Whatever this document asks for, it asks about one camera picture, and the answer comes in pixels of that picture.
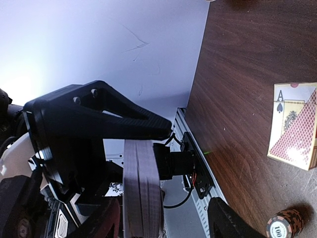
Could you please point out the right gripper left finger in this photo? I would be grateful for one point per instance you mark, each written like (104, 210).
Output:
(69, 125)

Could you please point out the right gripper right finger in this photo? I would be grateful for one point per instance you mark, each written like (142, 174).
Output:
(224, 222)

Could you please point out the red-backed card deck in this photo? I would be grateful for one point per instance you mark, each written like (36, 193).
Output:
(142, 200)

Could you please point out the black 100 chip stack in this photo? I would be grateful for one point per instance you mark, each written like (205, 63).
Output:
(285, 224)

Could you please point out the playing card box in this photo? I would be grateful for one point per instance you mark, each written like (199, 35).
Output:
(293, 137)

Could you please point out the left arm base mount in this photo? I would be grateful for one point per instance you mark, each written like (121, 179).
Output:
(187, 161)

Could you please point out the front aluminium rail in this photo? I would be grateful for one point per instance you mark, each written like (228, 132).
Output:
(187, 197)

